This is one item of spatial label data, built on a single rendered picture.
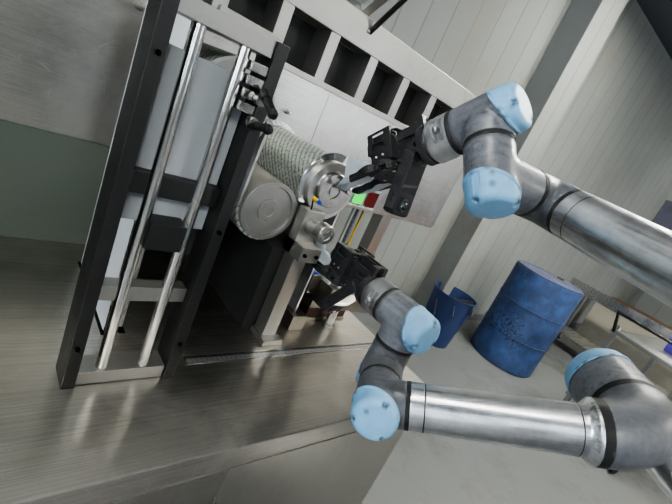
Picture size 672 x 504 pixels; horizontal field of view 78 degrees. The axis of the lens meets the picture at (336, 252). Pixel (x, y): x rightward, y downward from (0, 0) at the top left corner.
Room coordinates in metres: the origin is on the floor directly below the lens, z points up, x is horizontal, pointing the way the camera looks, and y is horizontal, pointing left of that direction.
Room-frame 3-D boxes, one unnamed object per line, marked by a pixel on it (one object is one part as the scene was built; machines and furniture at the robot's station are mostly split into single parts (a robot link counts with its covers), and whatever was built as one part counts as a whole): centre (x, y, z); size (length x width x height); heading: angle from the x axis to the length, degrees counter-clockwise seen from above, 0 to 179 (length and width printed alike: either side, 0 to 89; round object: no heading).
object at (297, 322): (0.99, 0.11, 0.92); 0.28 x 0.04 x 0.04; 46
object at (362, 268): (0.82, -0.06, 1.12); 0.12 x 0.08 x 0.09; 46
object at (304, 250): (0.81, 0.06, 1.05); 0.06 x 0.05 x 0.31; 46
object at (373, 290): (0.76, -0.11, 1.11); 0.08 x 0.05 x 0.08; 136
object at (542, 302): (3.73, -1.85, 0.46); 0.63 x 0.61 x 0.92; 42
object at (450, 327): (3.43, -1.11, 0.26); 0.44 x 0.40 x 0.51; 44
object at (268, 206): (0.86, 0.24, 1.17); 0.26 x 0.12 x 0.12; 46
